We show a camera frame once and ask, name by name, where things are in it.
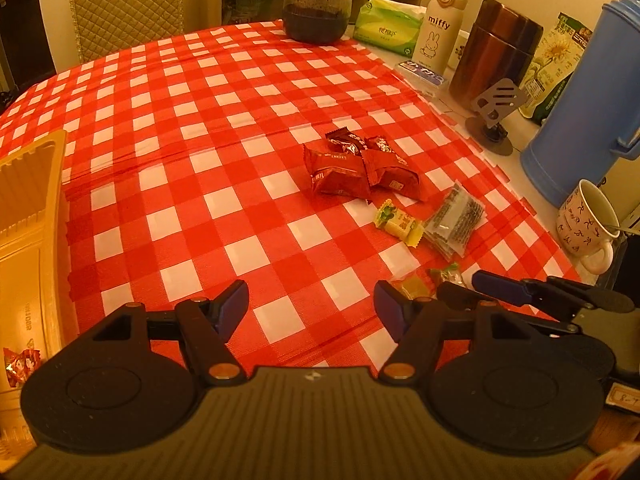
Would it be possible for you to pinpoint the red white cartoon snack packet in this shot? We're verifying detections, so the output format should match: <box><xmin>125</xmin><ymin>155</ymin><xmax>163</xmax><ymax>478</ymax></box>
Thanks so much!
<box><xmin>2</xmin><ymin>347</ymin><xmax>43</xmax><ymax>391</ymax></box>

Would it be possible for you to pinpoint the metal spoon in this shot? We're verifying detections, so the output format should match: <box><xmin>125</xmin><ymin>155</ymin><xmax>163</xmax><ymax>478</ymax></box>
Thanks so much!
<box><xmin>602</xmin><ymin>220</ymin><xmax>640</xmax><ymax>239</ymax></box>

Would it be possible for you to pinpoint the dark door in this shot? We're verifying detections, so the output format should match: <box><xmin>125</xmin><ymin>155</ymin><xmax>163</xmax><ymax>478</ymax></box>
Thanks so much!
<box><xmin>0</xmin><ymin>0</ymin><xmax>56</xmax><ymax>92</ymax></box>

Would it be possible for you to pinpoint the brown steel thermos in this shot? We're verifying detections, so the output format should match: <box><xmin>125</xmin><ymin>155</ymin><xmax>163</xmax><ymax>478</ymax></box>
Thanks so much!
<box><xmin>448</xmin><ymin>0</ymin><xmax>544</xmax><ymax>110</ymax></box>

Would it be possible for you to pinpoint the yellow plastic basket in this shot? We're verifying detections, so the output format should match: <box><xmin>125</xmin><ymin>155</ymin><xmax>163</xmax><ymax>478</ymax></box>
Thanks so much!
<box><xmin>0</xmin><ymin>129</ymin><xmax>81</xmax><ymax>463</ymax></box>

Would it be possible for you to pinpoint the blue thermos jug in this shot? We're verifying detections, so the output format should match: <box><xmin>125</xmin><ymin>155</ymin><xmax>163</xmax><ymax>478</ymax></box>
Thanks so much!
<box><xmin>519</xmin><ymin>0</ymin><xmax>640</xmax><ymax>208</ymax></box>

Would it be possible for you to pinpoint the white patterned mug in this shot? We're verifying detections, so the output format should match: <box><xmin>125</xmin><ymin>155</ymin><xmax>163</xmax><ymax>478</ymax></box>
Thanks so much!
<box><xmin>556</xmin><ymin>178</ymin><xmax>623</xmax><ymax>276</ymax></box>

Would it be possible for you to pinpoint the blue white small box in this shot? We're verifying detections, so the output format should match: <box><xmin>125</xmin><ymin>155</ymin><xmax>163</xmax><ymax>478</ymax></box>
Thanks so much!
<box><xmin>393</xmin><ymin>60</ymin><xmax>447</xmax><ymax>97</ymax></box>

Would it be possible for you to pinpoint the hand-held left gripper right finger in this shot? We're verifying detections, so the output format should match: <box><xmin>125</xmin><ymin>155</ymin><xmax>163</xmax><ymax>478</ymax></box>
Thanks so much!
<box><xmin>374</xmin><ymin>280</ymin><xmax>531</xmax><ymax>386</ymax></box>

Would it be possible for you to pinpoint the red white checkered tablecloth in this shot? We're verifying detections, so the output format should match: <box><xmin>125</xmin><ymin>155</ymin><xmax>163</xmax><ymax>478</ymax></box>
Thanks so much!
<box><xmin>0</xmin><ymin>19</ymin><xmax>583</xmax><ymax>376</ymax></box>

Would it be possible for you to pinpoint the green sunflower print bag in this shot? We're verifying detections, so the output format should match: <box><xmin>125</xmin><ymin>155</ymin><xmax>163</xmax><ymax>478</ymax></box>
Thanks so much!
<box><xmin>518</xmin><ymin>12</ymin><xmax>593</xmax><ymax>126</ymax></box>

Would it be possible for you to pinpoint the yellow green snack packet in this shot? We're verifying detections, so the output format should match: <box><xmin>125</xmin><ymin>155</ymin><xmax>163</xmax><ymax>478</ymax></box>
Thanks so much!
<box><xmin>374</xmin><ymin>199</ymin><xmax>426</xmax><ymax>248</ymax></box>

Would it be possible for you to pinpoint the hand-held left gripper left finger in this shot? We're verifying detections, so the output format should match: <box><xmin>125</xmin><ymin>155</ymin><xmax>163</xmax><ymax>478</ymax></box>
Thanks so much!
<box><xmin>92</xmin><ymin>280</ymin><xmax>249</xmax><ymax>386</ymax></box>

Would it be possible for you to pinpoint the quilted chair back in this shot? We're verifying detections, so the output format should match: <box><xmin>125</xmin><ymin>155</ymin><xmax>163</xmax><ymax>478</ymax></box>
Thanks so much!
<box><xmin>67</xmin><ymin>0</ymin><xmax>185</xmax><ymax>65</ymax></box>

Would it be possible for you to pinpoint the small green candy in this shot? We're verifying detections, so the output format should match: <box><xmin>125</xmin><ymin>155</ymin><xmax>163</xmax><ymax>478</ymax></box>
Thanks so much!
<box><xmin>429</xmin><ymin>262</ymin><xmax>466</xmax><ymax>289</ymax></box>

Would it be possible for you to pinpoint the metal phone stand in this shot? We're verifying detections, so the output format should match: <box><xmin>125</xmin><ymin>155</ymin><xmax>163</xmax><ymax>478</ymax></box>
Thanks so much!
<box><xmin>465</xmin><ymin>77</ymin><xmax>531</xmax><ymax>157</ymax></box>

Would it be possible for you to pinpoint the small yellow candy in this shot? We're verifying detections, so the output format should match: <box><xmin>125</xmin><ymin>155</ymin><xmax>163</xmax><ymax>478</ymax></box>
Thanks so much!
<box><xmin>392</xmin><ymin>276</ymin><xmax>436</xmax><ymax>301</ymax></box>

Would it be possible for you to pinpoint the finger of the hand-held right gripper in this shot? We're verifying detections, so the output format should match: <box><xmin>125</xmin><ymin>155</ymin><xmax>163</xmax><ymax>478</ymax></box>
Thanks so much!
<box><xmin>471</xmin><ymin>270</ymin><xmax>596</xmax><ymax>319</ymax></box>
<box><xmin>437</xmin><ymin>281</ymin><xmax>581</xmax><ymax>336</ymax></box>

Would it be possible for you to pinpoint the white rabbit print bottle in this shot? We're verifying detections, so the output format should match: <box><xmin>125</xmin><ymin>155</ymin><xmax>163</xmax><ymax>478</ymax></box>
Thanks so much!
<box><xmin>411</xmin><ymin>0</ymin><xmax>469</xmax><ymax>72</ymax></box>

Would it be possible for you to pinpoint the small white cup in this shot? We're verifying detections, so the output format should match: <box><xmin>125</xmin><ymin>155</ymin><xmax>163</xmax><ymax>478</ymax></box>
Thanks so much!
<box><xmin>447</xmin><ymin>30</ymin><xmax>472</xmax><ymax>71</ymax></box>

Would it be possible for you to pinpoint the dark glass jar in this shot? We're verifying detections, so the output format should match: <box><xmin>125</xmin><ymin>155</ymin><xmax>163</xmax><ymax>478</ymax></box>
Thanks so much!
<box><xmin>281</xmin><ymin>0</ymin><xmax>353</xmax><ymax>45</ymax></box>

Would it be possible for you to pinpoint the green tissue pack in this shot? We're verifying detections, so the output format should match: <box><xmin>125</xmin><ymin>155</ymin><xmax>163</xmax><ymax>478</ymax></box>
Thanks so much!
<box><xmin>353</xmin><ymin>0</ymin><xmax>428</xmax><ymax>57</ymax></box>

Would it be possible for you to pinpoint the clear black seed snack packet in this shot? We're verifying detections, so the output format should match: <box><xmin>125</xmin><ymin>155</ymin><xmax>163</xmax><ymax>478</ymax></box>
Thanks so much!
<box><xmin>424</xmin><ymin>180</ymin><xmax>486</xmax><ymax>261</ymax></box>

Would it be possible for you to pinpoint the large red snack packet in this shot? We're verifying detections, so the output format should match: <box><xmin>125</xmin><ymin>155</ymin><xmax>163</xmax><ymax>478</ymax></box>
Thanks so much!
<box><xmin>302</xmin><ymin>144</ymin><xmax>373</xmax><ymax>197</ymax></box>
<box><xmin>361</xmin><ymin>149</ymin><xmax>423</xmax><ymax>203</ymax></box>

